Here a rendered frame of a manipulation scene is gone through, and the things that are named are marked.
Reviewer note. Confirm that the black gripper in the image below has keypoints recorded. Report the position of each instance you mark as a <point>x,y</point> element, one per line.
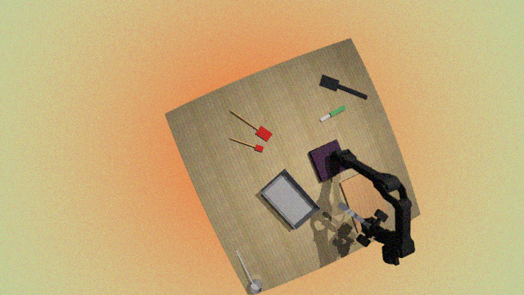
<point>375,228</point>

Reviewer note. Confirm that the grey rectangular tin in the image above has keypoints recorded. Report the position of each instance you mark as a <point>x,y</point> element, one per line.
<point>290,199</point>

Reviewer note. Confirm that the wooden board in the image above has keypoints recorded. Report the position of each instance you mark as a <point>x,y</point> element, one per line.
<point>362,198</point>

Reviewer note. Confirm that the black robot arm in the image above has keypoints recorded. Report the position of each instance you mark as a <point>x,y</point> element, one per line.
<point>398,243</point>

